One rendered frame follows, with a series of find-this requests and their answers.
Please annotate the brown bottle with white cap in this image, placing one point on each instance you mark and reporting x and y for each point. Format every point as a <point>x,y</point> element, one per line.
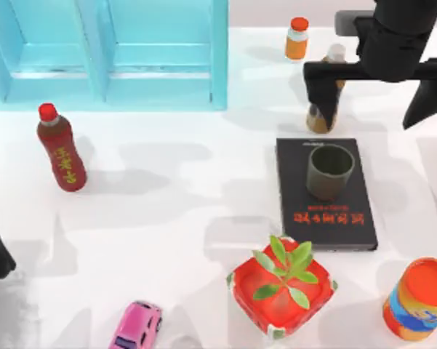
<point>314,121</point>

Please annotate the orange bottle with red cap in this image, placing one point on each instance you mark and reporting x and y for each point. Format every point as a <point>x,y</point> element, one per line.
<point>296,45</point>

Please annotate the pale grey rounded box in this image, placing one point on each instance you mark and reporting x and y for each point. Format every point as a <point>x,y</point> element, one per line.
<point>345,23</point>

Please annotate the dark grey-green cup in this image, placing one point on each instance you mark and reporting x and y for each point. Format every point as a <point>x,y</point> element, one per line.
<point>327,181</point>

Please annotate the black book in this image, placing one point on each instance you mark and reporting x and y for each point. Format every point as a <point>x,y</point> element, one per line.
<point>356,225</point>

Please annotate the light blue rack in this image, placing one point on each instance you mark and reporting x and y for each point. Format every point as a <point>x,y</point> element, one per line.
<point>160,54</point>

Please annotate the orange and blue can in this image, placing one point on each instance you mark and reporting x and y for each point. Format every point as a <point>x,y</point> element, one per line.
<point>418,301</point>

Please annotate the red pot with green plant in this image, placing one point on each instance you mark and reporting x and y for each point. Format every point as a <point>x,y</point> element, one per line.
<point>276,291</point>

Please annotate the pink toy car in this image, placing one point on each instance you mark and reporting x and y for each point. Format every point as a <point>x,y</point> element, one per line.
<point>138,327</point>

